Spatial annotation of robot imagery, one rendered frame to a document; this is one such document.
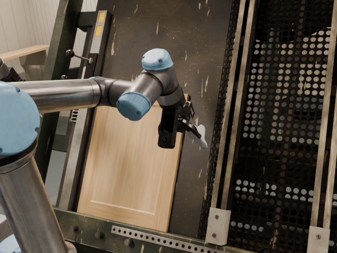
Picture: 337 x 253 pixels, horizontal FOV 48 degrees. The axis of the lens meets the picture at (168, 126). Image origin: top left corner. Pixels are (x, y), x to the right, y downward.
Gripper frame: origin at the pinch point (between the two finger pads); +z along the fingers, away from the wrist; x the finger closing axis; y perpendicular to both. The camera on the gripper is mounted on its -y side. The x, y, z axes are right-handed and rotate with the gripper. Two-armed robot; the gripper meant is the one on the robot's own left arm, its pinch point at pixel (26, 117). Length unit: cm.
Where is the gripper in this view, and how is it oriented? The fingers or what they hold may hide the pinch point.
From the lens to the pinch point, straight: 160.1
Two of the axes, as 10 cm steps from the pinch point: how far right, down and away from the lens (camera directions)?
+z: 2.7, 6.6, 7.1
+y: 3.5, -7.5, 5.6
